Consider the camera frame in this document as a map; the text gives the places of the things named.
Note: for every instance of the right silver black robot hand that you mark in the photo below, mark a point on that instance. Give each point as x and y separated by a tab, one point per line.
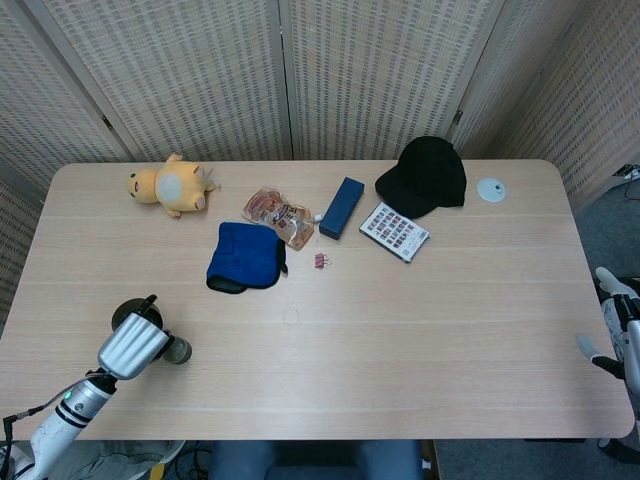
632	340

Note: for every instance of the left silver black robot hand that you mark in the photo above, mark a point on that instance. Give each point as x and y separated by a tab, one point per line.
132	345

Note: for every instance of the black teapot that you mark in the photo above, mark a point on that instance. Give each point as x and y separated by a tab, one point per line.
125	312

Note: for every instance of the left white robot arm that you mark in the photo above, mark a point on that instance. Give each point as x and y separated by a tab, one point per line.
75	405

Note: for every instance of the small grey tea cup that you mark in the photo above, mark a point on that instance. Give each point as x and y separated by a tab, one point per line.
181	352

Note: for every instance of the grey fabric bag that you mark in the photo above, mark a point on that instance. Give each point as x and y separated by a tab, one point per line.
125	457

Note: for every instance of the yellow floor object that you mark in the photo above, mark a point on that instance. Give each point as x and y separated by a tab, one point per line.
157	472

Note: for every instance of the blue cloth with black trim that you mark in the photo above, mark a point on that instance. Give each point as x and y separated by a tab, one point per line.
242	255

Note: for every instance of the yellow plush toy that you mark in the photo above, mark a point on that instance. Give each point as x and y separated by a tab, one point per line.
172	187

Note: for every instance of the orange snack packet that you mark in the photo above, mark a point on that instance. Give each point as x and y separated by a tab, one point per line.
277	215

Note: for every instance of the pink binder clip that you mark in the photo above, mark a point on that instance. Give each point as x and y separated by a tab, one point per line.
320	261

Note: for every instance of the white round table grommet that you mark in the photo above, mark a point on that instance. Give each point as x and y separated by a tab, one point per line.
489	191

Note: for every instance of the blue seat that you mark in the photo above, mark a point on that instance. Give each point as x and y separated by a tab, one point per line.
315	462

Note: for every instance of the small white clip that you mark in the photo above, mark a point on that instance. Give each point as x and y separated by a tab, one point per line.
316	218

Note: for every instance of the navy blue long box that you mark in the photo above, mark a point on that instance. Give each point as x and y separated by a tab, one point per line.
341	207

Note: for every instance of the printed sticker card box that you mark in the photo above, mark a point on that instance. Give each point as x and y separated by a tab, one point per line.
395	231

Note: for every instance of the black baseball cap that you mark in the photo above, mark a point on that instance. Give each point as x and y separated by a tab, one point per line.
425	177

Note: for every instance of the woven folding screen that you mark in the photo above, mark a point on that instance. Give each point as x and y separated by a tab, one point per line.
200	75

